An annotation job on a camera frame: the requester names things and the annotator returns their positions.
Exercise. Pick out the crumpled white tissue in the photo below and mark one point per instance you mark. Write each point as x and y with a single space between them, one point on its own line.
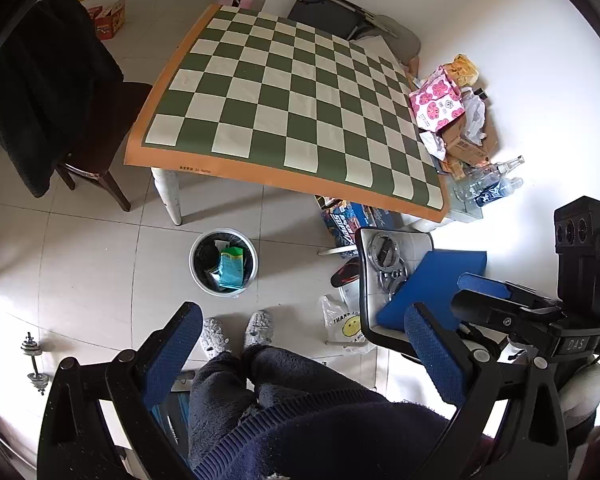
434 145

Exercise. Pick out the grey fuzzy slipper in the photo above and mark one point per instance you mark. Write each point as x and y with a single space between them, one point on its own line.
213 340
259 330

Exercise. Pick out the red black sandal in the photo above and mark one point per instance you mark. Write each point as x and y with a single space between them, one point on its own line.
346 274

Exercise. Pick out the small metal dumbbell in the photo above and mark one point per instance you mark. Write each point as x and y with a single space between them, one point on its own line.
32 350

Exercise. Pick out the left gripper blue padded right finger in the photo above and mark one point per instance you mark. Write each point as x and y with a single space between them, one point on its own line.
444 360

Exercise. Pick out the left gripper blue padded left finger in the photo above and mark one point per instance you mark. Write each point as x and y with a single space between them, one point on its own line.
164 353

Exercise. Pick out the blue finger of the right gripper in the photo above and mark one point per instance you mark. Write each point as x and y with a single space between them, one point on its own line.
482 285

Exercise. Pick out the grey fuzzy left slipper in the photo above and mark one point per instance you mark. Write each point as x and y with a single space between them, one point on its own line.
213 340

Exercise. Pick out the dark wooden chair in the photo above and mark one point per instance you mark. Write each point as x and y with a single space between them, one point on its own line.
92 158

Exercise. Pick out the colourful box under table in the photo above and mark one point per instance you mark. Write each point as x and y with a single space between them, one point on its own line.
343 218

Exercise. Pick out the folded grey cot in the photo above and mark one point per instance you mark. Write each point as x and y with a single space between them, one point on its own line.
340 18

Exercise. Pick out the black jacket on chair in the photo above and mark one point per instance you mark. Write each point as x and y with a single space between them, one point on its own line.
57 79

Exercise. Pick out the grey fuzzy right slipper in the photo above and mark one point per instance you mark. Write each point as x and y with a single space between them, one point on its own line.
259 330

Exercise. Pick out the yellow snack bag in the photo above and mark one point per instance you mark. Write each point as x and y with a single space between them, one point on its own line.
462 71

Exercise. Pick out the brown cardboard box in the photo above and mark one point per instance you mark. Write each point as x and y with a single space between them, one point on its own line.
458 146

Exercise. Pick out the pink flower paper bag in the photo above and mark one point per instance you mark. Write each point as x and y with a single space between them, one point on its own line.
437 102

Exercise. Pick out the light blue snack bag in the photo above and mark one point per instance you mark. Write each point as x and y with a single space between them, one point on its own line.
231 268

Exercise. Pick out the green white checkered table mat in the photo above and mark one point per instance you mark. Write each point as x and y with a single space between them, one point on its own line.
254 97

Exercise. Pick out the clear glass bottle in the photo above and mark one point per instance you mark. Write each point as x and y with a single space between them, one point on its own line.
487 175

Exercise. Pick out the white stool with black frame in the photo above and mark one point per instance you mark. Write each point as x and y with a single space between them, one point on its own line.
387 260

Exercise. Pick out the red orange cardboard box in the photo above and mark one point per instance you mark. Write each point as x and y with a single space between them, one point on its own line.
107 20

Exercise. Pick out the white round trash bin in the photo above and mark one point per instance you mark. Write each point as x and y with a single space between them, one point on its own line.
204 259

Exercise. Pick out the white plastic smiley bag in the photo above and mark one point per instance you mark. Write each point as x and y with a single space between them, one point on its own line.
343 325

